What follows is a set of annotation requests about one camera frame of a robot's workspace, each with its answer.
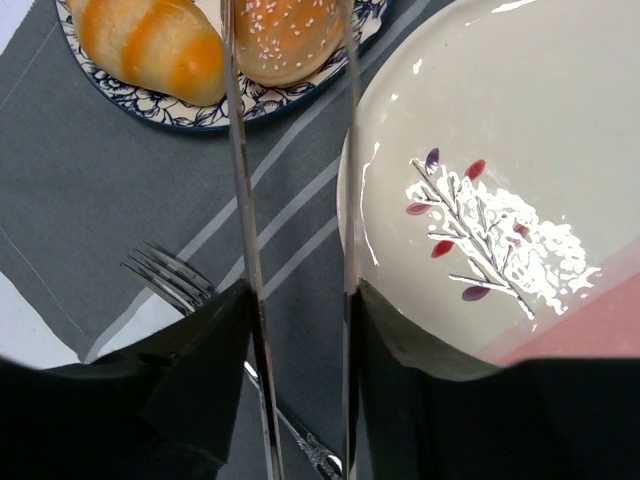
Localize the blue floral plate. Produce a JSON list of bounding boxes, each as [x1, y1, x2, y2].
[[54, 0, 396, 132]]

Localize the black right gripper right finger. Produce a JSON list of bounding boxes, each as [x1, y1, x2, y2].
[[359, 283, 639, 479]]

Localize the striped crescent bread roll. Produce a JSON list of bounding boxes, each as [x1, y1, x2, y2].
[[66, 0, 225, 106]]

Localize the silver metal tongs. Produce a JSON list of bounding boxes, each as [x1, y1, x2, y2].
[[221, 1, 361, 479]]

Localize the round sesame bun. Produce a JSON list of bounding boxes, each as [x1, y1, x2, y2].
[[233, 0, 354, 87]]

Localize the cream and pink plate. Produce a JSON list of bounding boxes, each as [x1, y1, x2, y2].
[[358, 1, 639, 379]]

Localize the silver fork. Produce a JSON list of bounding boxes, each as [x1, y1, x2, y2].
[[119, 240, 346, 479]]

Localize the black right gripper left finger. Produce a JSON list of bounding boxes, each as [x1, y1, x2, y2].
[[1, 281, 250, 479]]

